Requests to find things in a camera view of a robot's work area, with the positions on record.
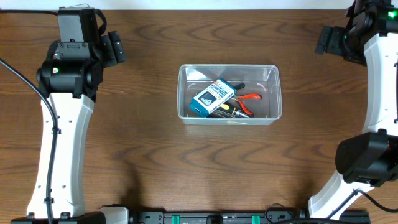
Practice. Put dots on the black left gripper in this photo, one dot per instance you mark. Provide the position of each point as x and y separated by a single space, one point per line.
108 56

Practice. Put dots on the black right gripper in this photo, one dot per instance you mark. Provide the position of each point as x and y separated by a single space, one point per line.
334 45

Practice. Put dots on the red handled cutting pliers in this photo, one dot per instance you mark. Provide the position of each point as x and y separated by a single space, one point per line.
247 102

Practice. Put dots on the small black handled hammer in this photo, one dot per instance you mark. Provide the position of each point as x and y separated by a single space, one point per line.
239 86

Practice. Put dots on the teal white cardboard box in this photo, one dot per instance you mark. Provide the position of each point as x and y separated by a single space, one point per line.
212 97

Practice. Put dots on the yellow black ratchet screwdriver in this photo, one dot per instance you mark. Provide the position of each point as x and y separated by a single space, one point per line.
230 110

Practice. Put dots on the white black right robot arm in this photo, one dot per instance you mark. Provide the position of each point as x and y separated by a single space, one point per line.
368 160

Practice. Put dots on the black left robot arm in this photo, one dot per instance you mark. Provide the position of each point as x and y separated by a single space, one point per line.
67 84

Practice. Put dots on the clear plastic container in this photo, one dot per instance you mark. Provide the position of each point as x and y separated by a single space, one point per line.
260 79

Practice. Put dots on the silver adjustable wrench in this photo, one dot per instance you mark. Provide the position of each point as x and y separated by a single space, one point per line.
222 114

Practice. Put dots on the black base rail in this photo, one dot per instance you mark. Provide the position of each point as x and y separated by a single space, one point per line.
236 217

